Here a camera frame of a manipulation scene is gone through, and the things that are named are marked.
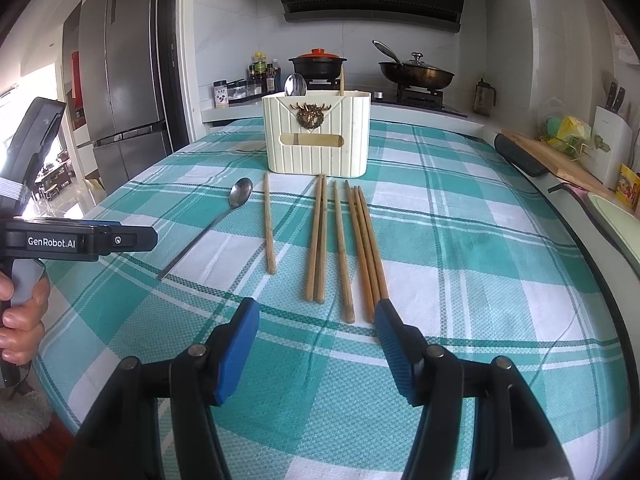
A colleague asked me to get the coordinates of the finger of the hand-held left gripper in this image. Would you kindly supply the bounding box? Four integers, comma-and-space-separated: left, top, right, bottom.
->
97, 221, 159, 256

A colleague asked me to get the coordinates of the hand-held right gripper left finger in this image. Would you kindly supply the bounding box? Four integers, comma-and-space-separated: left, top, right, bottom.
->
65, 297, 261, 480

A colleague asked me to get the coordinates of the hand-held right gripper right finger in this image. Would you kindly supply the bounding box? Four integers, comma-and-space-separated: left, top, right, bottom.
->
372, 297, 576, 480

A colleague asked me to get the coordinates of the cream ribbed utensil holder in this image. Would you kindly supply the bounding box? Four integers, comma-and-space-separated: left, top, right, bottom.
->
262, 91, 372, 181

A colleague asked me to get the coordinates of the person's left hand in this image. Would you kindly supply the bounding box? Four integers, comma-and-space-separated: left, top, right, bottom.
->
0, 267, 51, 366

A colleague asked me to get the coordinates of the teal plaid tablecloth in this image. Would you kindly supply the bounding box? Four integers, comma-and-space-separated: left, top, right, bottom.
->
37, 120, 633, 480

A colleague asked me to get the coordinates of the grey steel refrigerator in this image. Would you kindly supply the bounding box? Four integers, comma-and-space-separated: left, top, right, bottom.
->
77, 0, 173, 196

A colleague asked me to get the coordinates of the red hanging decoration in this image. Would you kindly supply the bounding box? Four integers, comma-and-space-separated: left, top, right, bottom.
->
70, 51, 83, 108

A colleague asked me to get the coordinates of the white fuzzy cloth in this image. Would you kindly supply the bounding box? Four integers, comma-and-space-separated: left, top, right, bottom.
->
0, 389, 54, 442

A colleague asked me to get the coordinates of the wooden cutting board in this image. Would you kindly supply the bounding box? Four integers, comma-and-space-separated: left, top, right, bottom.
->
502, 130, 608, 196

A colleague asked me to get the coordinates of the black clay pot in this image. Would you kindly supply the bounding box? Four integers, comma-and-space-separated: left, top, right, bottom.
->
289, 57, 348, 81

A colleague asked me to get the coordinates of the light green tray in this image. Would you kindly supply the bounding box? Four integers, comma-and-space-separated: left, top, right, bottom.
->
586, 192, 640, 271

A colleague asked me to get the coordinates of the black gas stove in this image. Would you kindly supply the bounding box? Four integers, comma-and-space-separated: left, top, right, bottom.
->
302, 77, 469, 119

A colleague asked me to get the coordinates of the dark kettle jug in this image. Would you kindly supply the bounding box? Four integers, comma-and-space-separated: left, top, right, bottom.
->
474, 78, 497, 117

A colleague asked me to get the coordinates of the yellow plastic bag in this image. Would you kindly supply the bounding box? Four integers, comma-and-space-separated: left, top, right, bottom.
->
559, 116, 593, 155

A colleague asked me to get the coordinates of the yellow printed packet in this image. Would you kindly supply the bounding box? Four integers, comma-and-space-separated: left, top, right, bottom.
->
617, 164, 640, 211

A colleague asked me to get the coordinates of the clear plastic bag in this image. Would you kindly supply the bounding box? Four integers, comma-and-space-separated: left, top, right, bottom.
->
539, 95, 567, 122

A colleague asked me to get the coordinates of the glass wok lid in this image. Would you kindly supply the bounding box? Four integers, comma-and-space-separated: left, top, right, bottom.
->
382, 52, 453, 77

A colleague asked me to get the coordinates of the white knife block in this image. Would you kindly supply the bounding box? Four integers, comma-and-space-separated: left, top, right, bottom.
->
591, 105, 635, 188

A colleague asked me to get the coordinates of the black textured handle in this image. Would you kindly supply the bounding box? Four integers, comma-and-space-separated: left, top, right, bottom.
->
494, 134, 551, 177

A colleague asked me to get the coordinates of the black hooked handle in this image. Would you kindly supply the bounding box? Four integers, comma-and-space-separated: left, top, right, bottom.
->
547, 181, 588, 196

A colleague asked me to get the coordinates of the black wok with steel handle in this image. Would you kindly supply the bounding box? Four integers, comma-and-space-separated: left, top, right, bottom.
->
372, 40, 456, 90

